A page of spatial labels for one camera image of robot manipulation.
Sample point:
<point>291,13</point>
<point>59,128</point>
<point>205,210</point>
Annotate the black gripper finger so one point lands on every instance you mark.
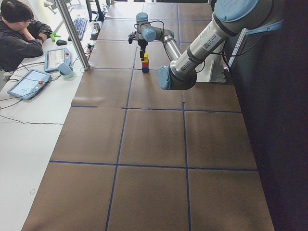
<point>141,54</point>

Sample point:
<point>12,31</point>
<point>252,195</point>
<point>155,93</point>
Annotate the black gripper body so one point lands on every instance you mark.
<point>142,44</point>

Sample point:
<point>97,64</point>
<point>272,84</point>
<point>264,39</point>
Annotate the yellow wooden block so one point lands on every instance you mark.
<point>145,58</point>

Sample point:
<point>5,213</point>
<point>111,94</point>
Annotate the red wooden block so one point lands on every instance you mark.
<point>145,64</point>

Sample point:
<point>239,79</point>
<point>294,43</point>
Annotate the blue wooden block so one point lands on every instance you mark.
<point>145,70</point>

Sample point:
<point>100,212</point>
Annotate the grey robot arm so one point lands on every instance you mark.
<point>146,33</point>
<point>229,18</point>

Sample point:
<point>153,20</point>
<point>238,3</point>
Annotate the black keyboard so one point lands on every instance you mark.
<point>80,25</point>

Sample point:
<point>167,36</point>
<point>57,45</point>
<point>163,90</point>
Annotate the light green tape roll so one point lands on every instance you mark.
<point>66,71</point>

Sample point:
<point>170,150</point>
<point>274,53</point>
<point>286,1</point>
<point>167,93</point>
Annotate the black computer mouse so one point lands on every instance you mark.
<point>61,42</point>

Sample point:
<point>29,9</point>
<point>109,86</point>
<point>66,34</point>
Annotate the far blue teach pendant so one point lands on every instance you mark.
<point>54,58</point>

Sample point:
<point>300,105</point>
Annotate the blue teach pendant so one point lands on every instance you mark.
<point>54,58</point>
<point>30,84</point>

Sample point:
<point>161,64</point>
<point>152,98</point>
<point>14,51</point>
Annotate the green plastic clamp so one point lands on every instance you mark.
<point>53,36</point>

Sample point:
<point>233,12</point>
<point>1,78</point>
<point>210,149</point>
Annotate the brown paper table cover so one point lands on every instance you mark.
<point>134,157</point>

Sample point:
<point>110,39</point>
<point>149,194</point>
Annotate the near blue teach pendant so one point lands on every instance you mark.
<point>30,84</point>

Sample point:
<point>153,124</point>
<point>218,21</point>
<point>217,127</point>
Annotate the seated person dark jacket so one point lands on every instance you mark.
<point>21,36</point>

